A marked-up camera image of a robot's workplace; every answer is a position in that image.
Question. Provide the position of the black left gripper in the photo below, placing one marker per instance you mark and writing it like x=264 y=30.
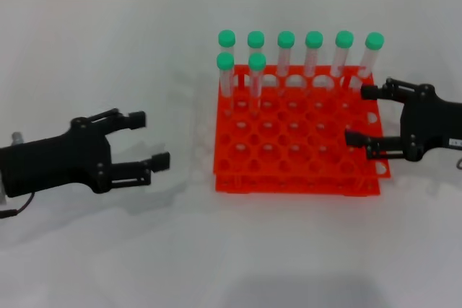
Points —
x=54 y=160

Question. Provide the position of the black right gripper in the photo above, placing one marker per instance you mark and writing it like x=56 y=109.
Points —
x=433 y=124

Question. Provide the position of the clear green-capped test tube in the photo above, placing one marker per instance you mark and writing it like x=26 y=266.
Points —
x=225 y=61
x=257 y=61
x=286 y=39
x=226 y=38
x=314 y=39
x=256 y=39
x=344 y=38
x=374 y=41

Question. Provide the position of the orange test tube rack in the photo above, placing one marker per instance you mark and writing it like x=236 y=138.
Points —
x=299 y=163

